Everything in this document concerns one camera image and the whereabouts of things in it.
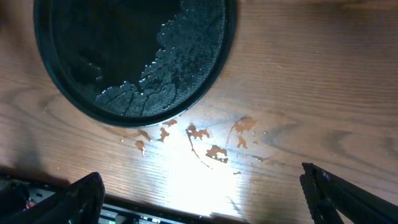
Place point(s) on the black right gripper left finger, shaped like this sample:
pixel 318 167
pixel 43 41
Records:
pixel 80 202

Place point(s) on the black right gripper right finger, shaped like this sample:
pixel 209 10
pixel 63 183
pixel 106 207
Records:
pixel 328 196

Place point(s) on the round black serving tray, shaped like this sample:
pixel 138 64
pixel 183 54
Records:
pixel 133 63

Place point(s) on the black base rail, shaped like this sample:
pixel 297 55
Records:
pixel 113 210

